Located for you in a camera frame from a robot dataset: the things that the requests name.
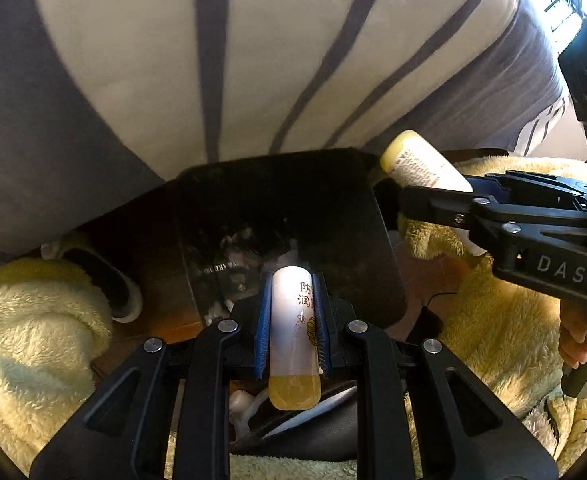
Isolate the small white yellow tube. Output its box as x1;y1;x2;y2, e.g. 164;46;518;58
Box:
268;266;321;412

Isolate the yellow lotion bottle white cap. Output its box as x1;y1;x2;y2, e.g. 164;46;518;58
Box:
379;129;489;258

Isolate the black trash bin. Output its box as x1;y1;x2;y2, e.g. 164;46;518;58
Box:
179;150;406;328

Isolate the person right hand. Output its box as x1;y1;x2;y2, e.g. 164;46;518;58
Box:
558;299;587;370

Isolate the white slipper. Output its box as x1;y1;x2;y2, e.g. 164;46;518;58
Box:
40;238;144;324

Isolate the yellow fluffy rug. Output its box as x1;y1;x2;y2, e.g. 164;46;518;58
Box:
0;176;568;479

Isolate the blue white striped bed cover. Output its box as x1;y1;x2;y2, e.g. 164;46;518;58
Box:
0;0;568;266

